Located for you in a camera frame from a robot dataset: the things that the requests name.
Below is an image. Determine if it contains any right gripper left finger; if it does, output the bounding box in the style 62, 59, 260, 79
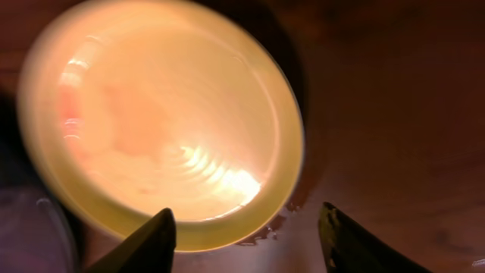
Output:
86, 208, 177, 273

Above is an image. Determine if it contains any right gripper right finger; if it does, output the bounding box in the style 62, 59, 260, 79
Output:
318, 202, 430, 273

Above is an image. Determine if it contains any yellow plate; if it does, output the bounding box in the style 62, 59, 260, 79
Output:
17, 1, 304, 253

